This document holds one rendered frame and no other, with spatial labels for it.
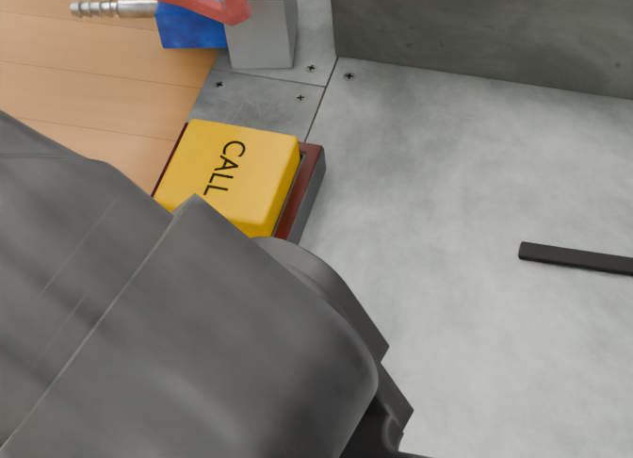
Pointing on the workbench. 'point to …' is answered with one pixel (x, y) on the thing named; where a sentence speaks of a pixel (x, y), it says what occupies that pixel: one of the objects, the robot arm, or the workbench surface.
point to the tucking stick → (603, 262)
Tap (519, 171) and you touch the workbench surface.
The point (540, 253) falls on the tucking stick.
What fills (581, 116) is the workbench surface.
